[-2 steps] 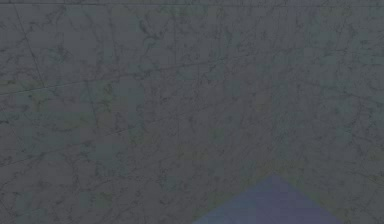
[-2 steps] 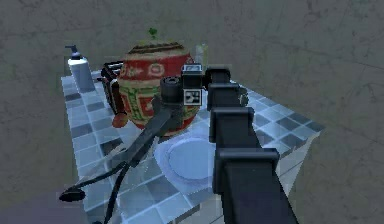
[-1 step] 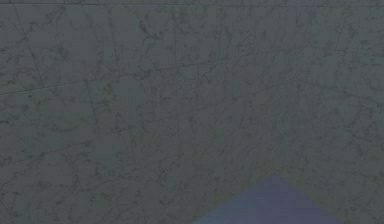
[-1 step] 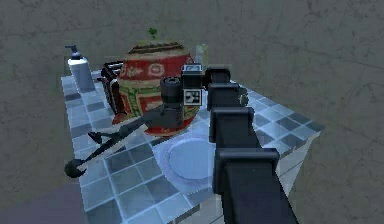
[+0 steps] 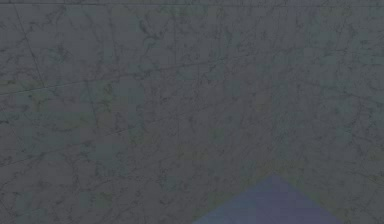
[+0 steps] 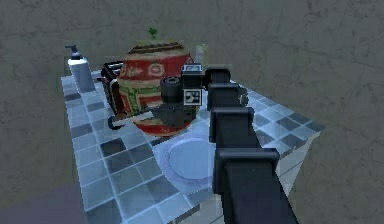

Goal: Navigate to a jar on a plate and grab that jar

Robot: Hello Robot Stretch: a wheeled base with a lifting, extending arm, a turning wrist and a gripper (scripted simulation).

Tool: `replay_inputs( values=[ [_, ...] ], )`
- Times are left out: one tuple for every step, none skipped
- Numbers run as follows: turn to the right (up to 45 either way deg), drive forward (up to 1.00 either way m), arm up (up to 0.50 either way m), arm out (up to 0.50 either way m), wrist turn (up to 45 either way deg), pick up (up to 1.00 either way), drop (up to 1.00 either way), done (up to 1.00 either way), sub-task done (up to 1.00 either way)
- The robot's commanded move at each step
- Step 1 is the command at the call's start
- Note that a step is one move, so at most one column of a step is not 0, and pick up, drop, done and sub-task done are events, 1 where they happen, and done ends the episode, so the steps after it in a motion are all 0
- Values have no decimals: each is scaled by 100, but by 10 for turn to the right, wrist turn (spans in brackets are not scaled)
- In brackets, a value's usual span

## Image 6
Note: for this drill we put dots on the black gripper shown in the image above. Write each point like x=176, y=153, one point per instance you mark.
x=171, y=89

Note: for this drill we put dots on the red patterned jar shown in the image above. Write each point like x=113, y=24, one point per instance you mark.
x=146, y=76

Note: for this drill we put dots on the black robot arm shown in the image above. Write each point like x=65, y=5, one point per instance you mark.
x=247, y=186

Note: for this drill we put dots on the white round plate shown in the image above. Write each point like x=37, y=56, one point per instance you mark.
x=190, y=163

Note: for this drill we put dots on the blue tiled counter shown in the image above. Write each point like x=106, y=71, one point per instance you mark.
x=110, y=173

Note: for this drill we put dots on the white soap dispenser bottle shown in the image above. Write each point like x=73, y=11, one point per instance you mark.
x=81, y=71

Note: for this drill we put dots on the green plant sprig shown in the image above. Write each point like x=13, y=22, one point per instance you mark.
x=152, y=32

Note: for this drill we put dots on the clear drinking glass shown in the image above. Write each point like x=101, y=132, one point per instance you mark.
x=201, y=55

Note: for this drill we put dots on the dark grey round object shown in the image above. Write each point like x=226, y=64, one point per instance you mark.
x=244, y=96

